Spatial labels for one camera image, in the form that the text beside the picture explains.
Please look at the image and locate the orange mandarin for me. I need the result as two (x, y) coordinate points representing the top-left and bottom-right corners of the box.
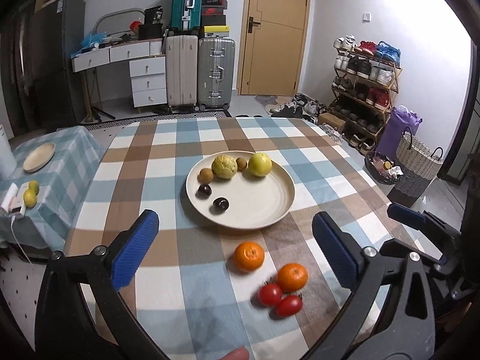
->
(233, 241), (264, 272)
(275, 263), (308, 293)

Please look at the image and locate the red tomato oblong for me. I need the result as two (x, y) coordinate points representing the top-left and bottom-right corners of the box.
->
(276, 295), (304, 318)

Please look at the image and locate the red tomato round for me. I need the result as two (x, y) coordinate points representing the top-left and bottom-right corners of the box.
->
(257, 283), (283, 307)

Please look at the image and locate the bumpy yellow-green citrus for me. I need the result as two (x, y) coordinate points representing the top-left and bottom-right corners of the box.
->
(211, 154), (238, 180)

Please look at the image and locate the operator hand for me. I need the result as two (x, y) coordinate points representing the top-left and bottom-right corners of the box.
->
(220, 346), (250, 360)

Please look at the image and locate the woven basket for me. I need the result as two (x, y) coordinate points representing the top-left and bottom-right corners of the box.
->
(387, 127), (443, 207)

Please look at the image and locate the purple bag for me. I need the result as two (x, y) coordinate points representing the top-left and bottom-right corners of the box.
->
(375, 105), (422, 161)

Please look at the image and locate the white power bank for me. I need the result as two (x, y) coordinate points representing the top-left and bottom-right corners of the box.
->
(1, 183), (28, 218)

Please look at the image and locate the green lemon on side table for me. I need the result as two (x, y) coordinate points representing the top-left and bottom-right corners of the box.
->
(23, 189), (38, 208)

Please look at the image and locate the teal checkered side tablecloth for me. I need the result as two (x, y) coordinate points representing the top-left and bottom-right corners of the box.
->
(1, 126), (105, 251)

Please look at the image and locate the brown blue checkered tablecloth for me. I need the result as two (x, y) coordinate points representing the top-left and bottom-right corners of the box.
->
(65, 118), (412, 359)

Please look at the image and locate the wooden shoe rack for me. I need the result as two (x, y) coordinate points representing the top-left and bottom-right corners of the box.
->
(329, 35), (402, 155)

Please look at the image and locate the large cream plate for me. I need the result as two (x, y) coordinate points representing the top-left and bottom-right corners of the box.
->
(185, 154), (295, 231)

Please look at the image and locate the white humidifier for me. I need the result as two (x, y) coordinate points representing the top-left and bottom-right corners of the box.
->
(0, 125), (17, 180)

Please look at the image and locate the small cream plate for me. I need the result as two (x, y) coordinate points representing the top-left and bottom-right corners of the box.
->
(23, 142), (55, 173)

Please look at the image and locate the brown kiwi right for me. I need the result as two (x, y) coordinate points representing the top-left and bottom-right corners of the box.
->
(236, 158), (248, 172)

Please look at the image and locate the brown kiwi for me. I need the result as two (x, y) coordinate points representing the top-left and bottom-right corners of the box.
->
(198, 167), (215, 185)
(236, 158), (248, 172)

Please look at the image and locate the dark plum lower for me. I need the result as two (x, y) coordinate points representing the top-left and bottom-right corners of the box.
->
(212, 197), (230, 212)

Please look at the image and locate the dark plum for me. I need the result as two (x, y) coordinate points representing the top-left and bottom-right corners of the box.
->
(212, 197), (230, 212)
(196, 184), (212, 198)

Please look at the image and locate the dark plum upper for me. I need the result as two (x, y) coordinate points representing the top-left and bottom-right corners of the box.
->
(196, 184), (212, 198)

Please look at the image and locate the brown kiwi left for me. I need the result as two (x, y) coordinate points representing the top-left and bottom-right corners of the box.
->
(198, 167), (215, 185)

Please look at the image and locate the wooden door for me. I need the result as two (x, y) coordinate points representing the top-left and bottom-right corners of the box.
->
(238, 0), (310, 96)

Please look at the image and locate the black refrigerator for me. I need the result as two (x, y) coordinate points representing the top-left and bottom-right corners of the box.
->
(1, 0), (86, 136)

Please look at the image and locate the silver suitcase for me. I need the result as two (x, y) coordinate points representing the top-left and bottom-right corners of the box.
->
(197, 37), (235, 110)

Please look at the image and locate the yellow black shoebox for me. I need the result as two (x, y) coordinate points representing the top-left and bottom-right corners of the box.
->
(203, 25), (230, 38)

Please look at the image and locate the white drawer desk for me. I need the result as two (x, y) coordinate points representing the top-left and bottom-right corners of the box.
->
(72, 38), (168, 109)

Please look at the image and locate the beige suitcase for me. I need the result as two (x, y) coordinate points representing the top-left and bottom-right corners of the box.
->
(165, 35), (199, 108)

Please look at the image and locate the teal suitcase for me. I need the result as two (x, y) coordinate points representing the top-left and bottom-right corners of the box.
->
(170, 0), (202, 34)

